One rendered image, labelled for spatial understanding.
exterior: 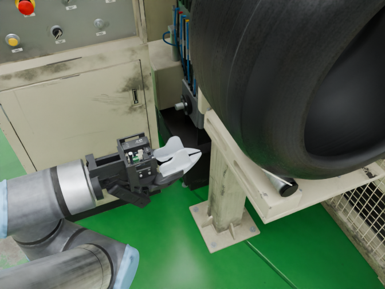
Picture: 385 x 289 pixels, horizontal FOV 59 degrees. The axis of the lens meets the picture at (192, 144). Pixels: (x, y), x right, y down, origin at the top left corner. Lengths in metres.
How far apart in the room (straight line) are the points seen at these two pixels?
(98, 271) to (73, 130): 0.85
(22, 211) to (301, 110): 0.45
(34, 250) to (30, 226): 0.08
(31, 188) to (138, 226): 1.19
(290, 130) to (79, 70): 0.83
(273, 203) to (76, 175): 0.43
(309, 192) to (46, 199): 0.61
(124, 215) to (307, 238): 0.91
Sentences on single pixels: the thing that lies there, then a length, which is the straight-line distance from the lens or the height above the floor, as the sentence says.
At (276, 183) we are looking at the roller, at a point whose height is 0.91.
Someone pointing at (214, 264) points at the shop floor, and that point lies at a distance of 1.65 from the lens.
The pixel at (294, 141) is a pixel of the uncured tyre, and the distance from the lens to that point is 0.57.
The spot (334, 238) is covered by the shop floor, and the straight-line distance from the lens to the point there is 1.83.
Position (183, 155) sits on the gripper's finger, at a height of 1.04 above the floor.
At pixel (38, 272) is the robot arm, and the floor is 1.10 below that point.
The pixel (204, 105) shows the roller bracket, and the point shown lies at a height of 0.89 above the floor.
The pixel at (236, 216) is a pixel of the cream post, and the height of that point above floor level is 0.12.
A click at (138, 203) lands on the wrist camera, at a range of 0.69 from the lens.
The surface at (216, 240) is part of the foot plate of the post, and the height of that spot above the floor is 0.01.
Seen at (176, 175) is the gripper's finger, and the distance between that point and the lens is 0.64.
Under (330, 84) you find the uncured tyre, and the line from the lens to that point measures 0.99.
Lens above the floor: 1.51
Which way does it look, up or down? 47 degrees down
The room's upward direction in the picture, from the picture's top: straight up
